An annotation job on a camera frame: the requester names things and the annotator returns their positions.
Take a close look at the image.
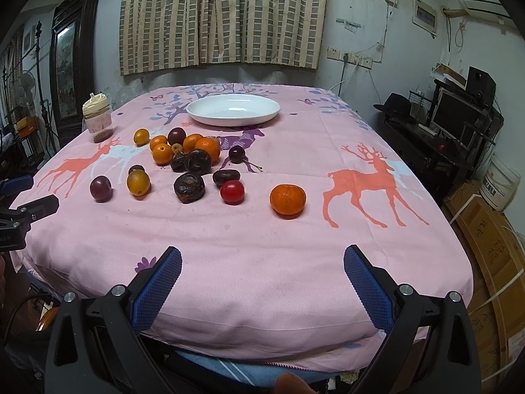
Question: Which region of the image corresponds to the purple plum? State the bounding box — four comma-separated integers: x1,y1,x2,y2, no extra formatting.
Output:
90,175,113,203

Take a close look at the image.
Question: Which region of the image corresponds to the yellow orange kumquat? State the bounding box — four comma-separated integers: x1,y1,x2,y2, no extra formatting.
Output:
126,170,151,197

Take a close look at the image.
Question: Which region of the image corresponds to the dark wrinkled dried fruit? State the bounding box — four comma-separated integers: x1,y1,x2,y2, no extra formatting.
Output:
174,173,205,204

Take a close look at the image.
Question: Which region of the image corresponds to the tangerine with green stem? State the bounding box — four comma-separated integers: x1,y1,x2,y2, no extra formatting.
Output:
270,184,307,216

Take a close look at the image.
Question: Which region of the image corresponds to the orange kumquat front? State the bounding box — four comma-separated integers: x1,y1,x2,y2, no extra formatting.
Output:
152,143,174,165

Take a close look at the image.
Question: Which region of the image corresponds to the red cherry tomato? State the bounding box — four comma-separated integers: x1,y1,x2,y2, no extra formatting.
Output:
220,181,245,206

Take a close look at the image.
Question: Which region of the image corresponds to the small orange kumquat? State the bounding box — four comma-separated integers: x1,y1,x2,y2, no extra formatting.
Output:
150,135,167,151

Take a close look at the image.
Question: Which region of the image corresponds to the dark red plum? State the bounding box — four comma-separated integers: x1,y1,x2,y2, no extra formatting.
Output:
167,127,187,145

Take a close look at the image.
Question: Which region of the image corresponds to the large orange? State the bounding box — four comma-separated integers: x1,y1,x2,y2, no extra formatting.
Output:
195,137,221,164

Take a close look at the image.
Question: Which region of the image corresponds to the dark cherry with stem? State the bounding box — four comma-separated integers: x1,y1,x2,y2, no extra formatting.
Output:
228,145,263,172

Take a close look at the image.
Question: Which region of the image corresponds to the right hand of person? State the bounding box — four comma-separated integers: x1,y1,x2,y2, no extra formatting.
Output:
273,373,316,394

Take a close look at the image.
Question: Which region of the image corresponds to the standing fan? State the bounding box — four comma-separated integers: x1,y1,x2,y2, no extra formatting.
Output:
13,71,36,132

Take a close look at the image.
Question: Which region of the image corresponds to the plastic jar with cream lid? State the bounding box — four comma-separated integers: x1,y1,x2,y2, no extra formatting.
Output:
83,93,113,143

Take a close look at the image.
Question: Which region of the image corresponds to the small dark dried fruit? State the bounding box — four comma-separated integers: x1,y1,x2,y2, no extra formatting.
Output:
170,152,187,173

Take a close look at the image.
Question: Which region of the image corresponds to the small tan longan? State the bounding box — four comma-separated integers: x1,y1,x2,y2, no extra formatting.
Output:
171,143,183,154

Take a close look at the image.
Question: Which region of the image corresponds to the pink deer print tablecloth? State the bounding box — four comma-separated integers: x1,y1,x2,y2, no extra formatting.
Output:
11,84,473,373

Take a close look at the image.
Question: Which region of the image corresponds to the white plastic bucket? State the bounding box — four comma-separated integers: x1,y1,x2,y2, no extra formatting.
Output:
480,154,521,212

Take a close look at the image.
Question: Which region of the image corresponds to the dark framed mirror cabinet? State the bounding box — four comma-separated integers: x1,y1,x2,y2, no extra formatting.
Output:
49,0,99,147

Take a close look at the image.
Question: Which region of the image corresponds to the black hat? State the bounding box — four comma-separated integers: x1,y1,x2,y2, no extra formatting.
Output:
373,93,413,119

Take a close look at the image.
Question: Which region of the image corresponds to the white oval plate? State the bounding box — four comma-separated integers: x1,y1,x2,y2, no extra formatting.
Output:
186,94,280,127

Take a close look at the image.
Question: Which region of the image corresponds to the striped beige curtain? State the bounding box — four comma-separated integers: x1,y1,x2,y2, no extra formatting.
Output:
119,0,326,76

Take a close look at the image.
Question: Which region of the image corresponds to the black speaker box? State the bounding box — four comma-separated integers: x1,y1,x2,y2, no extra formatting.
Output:
465,66,496,106

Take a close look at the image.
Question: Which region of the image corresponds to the white power strip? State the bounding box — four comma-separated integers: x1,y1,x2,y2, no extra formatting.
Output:
326,47,373,69

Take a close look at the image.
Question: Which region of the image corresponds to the white air conditioner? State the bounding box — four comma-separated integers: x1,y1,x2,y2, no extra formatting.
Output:
457,0,514,26

